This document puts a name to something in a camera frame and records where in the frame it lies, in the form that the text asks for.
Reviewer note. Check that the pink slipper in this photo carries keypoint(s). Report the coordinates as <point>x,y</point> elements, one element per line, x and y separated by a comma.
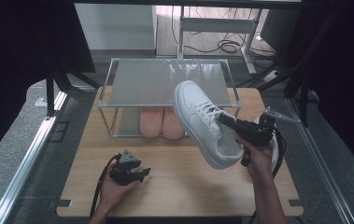
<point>172,127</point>
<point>151,123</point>

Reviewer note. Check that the aluminium rail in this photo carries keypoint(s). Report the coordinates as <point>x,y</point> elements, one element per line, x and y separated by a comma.
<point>25,165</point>
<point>318,158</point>

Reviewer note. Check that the person's left hand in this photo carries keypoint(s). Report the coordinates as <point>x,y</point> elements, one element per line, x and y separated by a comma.
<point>114,191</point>

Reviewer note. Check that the black curtain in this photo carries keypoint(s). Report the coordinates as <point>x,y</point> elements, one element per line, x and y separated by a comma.
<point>16,62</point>
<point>346,77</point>

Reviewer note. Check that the grey metal shoe rack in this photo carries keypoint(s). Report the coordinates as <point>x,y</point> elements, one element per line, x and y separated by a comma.
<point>152,84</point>

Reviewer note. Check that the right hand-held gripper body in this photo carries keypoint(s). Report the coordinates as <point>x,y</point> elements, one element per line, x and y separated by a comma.
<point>254,132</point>

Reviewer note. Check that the black computer case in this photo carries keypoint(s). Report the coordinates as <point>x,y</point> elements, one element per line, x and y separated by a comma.
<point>279,29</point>

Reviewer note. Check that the white cabinet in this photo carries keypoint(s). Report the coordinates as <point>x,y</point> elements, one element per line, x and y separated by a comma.
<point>115,26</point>

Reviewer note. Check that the white desk frame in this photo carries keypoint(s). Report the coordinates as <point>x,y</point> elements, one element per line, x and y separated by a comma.
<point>215,25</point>

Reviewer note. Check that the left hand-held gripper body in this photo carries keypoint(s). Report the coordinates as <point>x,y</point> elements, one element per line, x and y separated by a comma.
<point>123,174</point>

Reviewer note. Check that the black metal stand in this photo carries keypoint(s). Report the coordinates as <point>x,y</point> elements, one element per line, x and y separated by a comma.
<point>304,102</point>
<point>50,93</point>

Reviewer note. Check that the white sneaker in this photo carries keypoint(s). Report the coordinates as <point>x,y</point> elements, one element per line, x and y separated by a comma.
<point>275,152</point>
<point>199,121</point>

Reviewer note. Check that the white power strip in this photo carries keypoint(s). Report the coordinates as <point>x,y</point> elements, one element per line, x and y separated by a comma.
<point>271,75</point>

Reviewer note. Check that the person's right hand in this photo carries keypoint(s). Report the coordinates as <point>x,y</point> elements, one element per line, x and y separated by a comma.
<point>257,161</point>

